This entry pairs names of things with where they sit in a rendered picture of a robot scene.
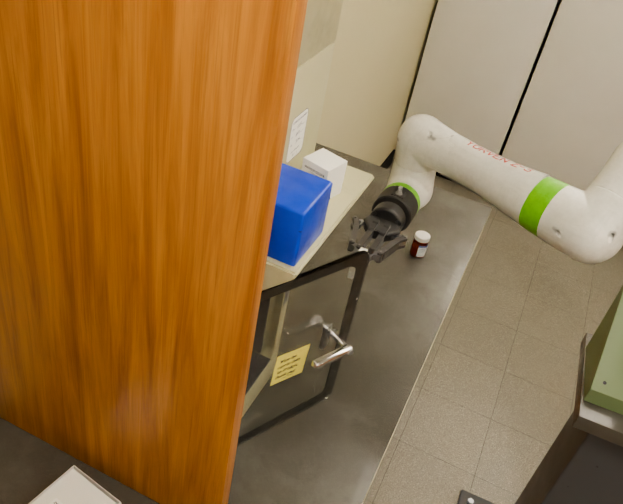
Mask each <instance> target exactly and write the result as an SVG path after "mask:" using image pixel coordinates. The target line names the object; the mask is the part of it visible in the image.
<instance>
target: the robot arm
mask: <svg viewBox="0 0 623 504"><path fill-rule="evenodd" d="M436 172H438V173H440V175H442V176H444V177H446V178H448V179H450V180H452V181H454V182H456V183H457V184H459V185H461V186H463V187H464V188H466V189H468V190H469V191H471V192H472V193H474V194H476V195H477V196H479V197H480V198H482V199H483V200H485V201H486V202H488V203H489V204H491V205H492V206H494V207H495V208H496V209H498V210H499V211H501V212H502V213H503V214H505V215H506V216H508V217H509V218H510V219H512V220H513V221H514V222H515V223H517V224H518V225H519V226H521V227H522V228H525V229H526V230H528V231H529V232H531V233H532V234H534V235H535V236H537V237H538V238H540V239H541V240H543V241H544V242H546V243H547V244H549V245H551V246H552V247H554V248H555V249H557V250H559V251H560V252H562V253H563V254H565V255H567V256H568V257H570V258H572V259H574V260H575V261H578V262H581V263H586V264H595V263H601V262H604V261H606V260H608V259H610V258H612V257H613V256H614V255H616V254H617V253H618V251H619V250H620V249H621V247H622V246H623V141H622V142H621V143H620V144H619V145H618V146H617V147H616V149H615V150H614V152H613V153H612V155H611V156H610V158H609V159H608V161H607V162H606V164H605V165H604V166H603V168H602V169H601V171H600V172H599V173H598V175H597V176H596V177H595V179H594V180H593V181H592V182H591V184H590V185H589V186H588V187H587V188H586V189H585V190H580V189H578V188H576V187H573V186H571V185H569V184H567V183H564V182H562V181H560V180H557V179H555V178H552V177H550V176H551V175H548V174H545V173H542V172H539V171H536V170H533V169H531V168H528V167H525V166H523V165H520V164H518V163H515V162H513V161H511V160H508V159H506V158H504V157H502V156H500V155H497V154H495V153H493V152H491V151H489V150H487V149H485V148H483V147H481V146H479V145H477V144H476V143H474V142H472V141H470V140H468V139H467V138H465V137H463V136H461V135H459V134H458V133H456V132H455V131H453V130H452V129H450V128H449V127H447V126H446V125H444V124H443V123H441V122H440V121H439V120H437V119H436V118H434V117H432V116H430V115H426V114H418V115H414V116H412V117H410V118H408V119H407V120H405V121H404V123H403V124H402V125H401V127H400V129H399V131H398V135H397V144H396V152H395V158H394V162H393V166H392V169H391V172H390V176H389V178H388V181H387V186H386V188H385V189H384V190H383V192H382V193H381V194H380V196H379V197H378V198H377V199H376V201H375V202H374V204H373V206H372V212H371V214H370V215H369V216H367V217H365V218H364V219H359V218H358V217H357V216H353V218H352V222H351V229H352V233H351V236H350V240H349V244H348V248H347V250H348V251H350V252H352V253H354V252H357V251H362V250H365V251H367V252H368V253H369V254H370V260H369V262H370V261H372V260H374V261H375V262H376V263H381V262H382V261H383V260H385V259H386V258H387V257H389V256H390V255H391V254H393V253H394V252H395V251H397V250H398V249H402V248H405V246H406V243H407V240H408V237H407V236H402V235H401V234H400V233H401V231H403V230H405V229H406V228H407V227H408V226H409V224H410V223H411V221H412V220H413V218H414V217H415V215H416V214H417V212H418V211H419V210H420V209H421V208H423V207H424V206H425V205H426V204H427V203H428V202H429V201H430V199H431V197H432V194H433V188H434V181H435V175H436ZM361 226H363V227H364V229H365V232H366V233H365V234H364V235H363V237H362V238H361V239H360V241H359V242H358V243H355V241H356V237H357V233H358V230H359V228H361ZM372 239H375V241H374V242H373V244H372V245H371V246H369V249H366V246H367V245H368V244H369V242H371V241H372ZM391 240H392V241H391ZM386 241H391V242H389V243H388V244H387V245H385V246H384V247H383V248H381V249H380V247H382V245H383V244H384V242H386ZM379 249H380V250H379ZM352 253H351V254H352Z"/></svg>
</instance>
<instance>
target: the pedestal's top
mask: <svg viewBox="0 0 623 504"><path fill-rule="evenodd" d="M592 336H593V334H590V333H586V334H585V336H584V338H583V339H582V341H581V346H580V356H579V366H578V376H577V385H576V395H575V405H574V415H573V425H572V426H573V427H575V428H578V429H580V430H583V431H585V432H588V433H590V434H593V435H595V436H597V437H600V438H602V439H605V440H607V441H610V442H612V443H615V444H617V445H620V446H622V447H623V415H621V414H619V413H616V412H613V411H611V410H608V409H606V408H603V407H600V406H598V405H595V404H592V403H590V402H587V401H584V400H583V396H584V375H585V354H586V347H587V345H588V343H589V342H590V340H591V338H592Z"/></svg>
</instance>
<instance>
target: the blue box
mask: <svg viewBox="0 0 623 504"><path fill-rule="evenodd" d="M332 185H333V183H332V182H331V181H328V180H326V179H323V178H320V177H318V176H315V175H313V174H310V173H307V172H305V171H302V170H299V169H297V168H294V167H292V166H289V165H286V164H284V163H282V166H281V173H280V179H279V185H278V192H277V198H276V204H275V210H274V217H273V223H272V229H271V236H270V242H269V248H268V255H267V256H269V257H271V258H273V259H276V260H278V261H280V262H283V263H285V264H288V265H290V266H293V267H294V266H295V265H296V264H297V263H298V262H299V260H300V259H301V258H302V257H303V256H304V254H305V253H306V252H307V251H308V249H309V248H310V247H311V246H312V244H313V243H314V242H315V241H316V239H317V238H318V237H319V236H320V235H321V233H322V231H323V227H324V222H325V218H326V213H327V208H328V204H329V200H330V195H331V190H332Z"/></svg>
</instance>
